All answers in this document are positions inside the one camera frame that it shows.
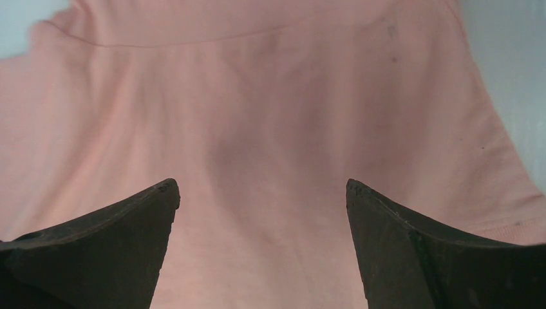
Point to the salmon pink t shirt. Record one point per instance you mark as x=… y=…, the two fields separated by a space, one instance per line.
x=261 y=111

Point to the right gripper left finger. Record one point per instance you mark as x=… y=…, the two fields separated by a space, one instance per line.
x=109 y=258

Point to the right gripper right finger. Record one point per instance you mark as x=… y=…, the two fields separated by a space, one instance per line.
x=409 y=261

